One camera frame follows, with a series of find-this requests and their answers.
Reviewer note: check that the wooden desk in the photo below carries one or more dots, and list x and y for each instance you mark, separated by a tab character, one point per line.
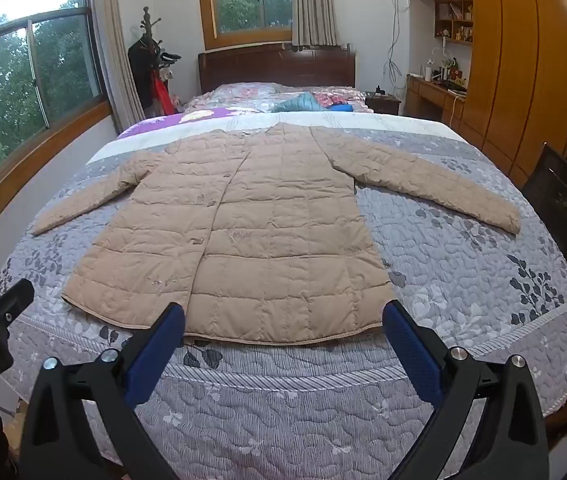
426	95

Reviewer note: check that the black chair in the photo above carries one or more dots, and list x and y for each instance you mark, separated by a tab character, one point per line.
563	200

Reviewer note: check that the purple floral blanket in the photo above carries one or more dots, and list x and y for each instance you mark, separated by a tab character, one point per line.
183	119

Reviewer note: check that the dark wooden nightstand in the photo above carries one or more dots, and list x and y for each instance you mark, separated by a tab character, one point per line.
383	104

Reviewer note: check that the long beige curtain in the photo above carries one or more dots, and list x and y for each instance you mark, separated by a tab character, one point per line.
113	35

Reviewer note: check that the red hanging garment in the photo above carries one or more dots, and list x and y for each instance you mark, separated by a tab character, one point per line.
161	95

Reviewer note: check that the wooden coat rack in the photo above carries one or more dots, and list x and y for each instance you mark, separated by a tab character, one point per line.
147	22

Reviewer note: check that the dark wooden headboard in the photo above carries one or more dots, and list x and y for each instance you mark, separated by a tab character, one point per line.
273	67

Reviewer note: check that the grey leaf-print quilted bedspread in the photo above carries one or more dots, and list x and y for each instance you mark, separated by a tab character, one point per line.
463	270

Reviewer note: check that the pink floral bedding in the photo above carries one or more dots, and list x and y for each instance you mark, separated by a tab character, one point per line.
248	92

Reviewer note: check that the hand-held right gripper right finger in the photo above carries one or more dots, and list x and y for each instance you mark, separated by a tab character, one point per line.
413	355

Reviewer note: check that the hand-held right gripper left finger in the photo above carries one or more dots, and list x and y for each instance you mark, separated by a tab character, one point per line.
156	355

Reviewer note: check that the small wooden-framed window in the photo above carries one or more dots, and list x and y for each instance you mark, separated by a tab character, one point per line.
243	0

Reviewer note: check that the white bottle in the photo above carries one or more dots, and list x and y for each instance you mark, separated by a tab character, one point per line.
428	72

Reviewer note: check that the blue cushion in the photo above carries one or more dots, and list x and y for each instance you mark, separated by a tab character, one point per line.
342	107

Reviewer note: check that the wooden wall shelf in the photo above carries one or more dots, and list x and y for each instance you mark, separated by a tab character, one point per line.
453	30

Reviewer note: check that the short beige curtain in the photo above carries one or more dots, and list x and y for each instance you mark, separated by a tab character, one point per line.
313	0

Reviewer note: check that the teal quilted garment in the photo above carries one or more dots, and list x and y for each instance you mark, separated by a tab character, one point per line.
303	101

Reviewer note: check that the beige quilted coat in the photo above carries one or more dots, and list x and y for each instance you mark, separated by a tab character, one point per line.
263	240

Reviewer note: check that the large wooden-framed window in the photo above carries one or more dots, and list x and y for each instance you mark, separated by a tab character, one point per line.
13	85

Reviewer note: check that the wooden wardrobe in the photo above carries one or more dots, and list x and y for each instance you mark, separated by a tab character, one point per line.
523	60

